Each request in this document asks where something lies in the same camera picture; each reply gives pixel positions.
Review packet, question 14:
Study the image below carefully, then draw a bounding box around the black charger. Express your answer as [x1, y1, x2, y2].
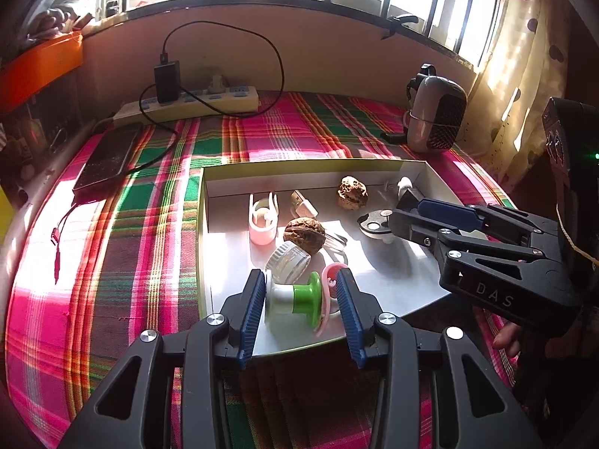
[154, 60, 181, 104]

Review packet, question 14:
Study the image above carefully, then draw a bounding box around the white usb cable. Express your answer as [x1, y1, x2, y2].
[290, 190, 349, 263]

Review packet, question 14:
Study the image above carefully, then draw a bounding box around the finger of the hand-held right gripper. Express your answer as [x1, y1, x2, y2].
[418, 198, 561, 252]
[389, 208, 548, 268]

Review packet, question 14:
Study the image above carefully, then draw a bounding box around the clear jar with white cap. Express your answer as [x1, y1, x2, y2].
[265, 242, 312, 284]

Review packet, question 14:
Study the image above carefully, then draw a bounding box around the dark brown walnut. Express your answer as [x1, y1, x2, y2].
[284, 216, 326, 257]

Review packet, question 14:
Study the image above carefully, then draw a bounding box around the red cord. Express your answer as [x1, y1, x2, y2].
[49, 201, 78, 286]

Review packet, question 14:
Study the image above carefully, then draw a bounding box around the pink plastic clip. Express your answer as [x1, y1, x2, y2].
[248, 193, 279, 245]
[313, 264, 349, 336]

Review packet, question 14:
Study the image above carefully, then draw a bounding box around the green and white spool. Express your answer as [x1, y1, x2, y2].
[264, 271, 323, 326]

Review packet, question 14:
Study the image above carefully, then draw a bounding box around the black window clamp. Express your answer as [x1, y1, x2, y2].
[381, 15, 419, 40]

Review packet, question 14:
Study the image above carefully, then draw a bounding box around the cream dotted curtain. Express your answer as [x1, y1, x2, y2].
[477, 0, 576, 197]

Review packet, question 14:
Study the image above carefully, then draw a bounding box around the black charging cable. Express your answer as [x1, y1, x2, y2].
[119, 20, 285, 176]

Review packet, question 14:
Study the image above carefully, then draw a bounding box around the orange box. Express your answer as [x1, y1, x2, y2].
[0, 33, 85, 113]

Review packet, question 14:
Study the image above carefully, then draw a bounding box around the beige power strip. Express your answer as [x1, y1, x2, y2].
[113, 85, 260, 125]

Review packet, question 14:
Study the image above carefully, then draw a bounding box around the light brown walnut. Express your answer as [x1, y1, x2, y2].
[338, 176, 368, 210]

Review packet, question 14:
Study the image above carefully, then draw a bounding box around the black oval disc holder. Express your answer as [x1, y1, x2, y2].
[358, 209, 398, 244]

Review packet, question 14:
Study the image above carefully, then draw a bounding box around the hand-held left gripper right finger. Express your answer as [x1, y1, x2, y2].
[334, 268, 544, 449]

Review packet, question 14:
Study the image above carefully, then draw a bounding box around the pink green plaid blanket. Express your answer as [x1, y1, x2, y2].
[4, 91, 529, 449]

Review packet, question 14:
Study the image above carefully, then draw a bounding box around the clear plastic bag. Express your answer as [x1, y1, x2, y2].
[19, 0, 94, 43]

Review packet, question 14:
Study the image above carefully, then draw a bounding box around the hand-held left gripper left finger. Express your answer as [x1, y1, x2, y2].
[58, 269, 267, 449]

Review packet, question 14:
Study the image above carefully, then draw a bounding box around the black phone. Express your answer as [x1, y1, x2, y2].
[72, 122, 143, 204]

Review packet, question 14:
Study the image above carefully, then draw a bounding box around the person's right hand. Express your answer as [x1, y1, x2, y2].
[493, 323, 522, 358]

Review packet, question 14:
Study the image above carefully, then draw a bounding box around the small white fan heater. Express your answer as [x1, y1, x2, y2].
[403, 63, 469, 153]

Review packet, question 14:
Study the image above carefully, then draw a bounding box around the white and green cardboard box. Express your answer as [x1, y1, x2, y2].
[197, 159, 473, 356]

